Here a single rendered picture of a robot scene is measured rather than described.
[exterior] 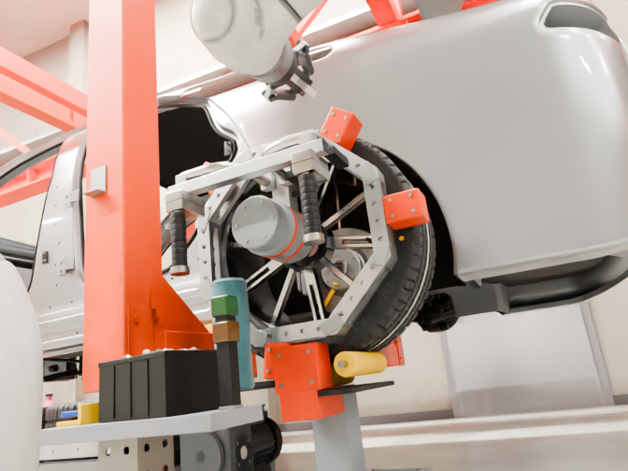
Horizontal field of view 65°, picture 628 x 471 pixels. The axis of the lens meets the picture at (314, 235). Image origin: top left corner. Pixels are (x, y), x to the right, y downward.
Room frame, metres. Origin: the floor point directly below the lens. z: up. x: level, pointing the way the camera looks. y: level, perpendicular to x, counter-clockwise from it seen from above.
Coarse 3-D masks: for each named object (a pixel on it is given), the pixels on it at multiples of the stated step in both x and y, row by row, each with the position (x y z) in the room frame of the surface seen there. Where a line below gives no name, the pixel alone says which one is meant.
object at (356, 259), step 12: (348, 228) 1.74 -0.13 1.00; (312, 252) 1.80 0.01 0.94; (336, 252) 1.72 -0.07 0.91; (348, 252) 1.70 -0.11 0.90; (360, 252) 1.73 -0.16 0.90; (372, 252) 1.71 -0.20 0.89; (360, 264) 1.69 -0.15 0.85; (324, 276) 1.74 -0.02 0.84; (324, 288) 1.79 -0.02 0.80; (336, 288) 1.72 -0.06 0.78; (348, 288) 1.71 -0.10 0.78; (324, 300) 1.79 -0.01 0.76; (336, 300) 1.77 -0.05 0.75
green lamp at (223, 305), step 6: (228, 294) 0.94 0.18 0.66; (210, 300) 0.95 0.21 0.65; (216, 300) 0.94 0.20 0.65; (222, 300) 0.94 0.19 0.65; (228, 300) 0.94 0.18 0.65; (234, 300) 0.96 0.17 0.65; (216, 306) 0.94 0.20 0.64; (222, 306) 0.94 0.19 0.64; (228, 306) 0.94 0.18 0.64; (234, 306) 0.95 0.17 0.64; (216, 312) 0.94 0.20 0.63; (222, 312) 0.94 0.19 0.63; (228, 312) 0.94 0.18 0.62; (234, 312) 0.95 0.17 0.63
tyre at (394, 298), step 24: (360, 144) 1.21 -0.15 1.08; (384, 168) 1.19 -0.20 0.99; (408, 240) 1.18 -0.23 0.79; (432, 240) 1.32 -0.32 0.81; (408, 264) 1.18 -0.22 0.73; (432, 264) 1.34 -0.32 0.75; (384, 288) 1.21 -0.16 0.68; (408, 288) 1.20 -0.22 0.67; (384, 312) 1.21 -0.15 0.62; (360, 336) 1.24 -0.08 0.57; (384, 336) 1.31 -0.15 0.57
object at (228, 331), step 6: (216, 324) 0.94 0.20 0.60; (222, 324) 0.94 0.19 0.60; (228, 324) 0.94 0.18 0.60; (234, 324) 0.95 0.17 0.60; (216, 330) 0.94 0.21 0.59; (222, 330) 0.94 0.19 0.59; (228, 330) 0.94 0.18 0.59; (234, 330) 0.95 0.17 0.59; (216, 336) 0.94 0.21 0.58; (222, 336) 0.94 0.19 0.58; (228, 336) 0.93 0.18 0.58; (234, 336) 0.95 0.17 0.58; (216, 342) 0.95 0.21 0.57; (222, 342) 0.94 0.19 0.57
